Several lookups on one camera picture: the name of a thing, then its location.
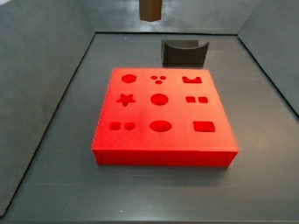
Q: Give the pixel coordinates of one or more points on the dark grey curved holder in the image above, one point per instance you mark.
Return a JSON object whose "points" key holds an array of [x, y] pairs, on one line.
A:
{"points": [[183, 53]]}

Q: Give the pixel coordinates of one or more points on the red shape sorter block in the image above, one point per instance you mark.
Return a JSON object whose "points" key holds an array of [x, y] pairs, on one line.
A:
{"points": [[163, 119]]}

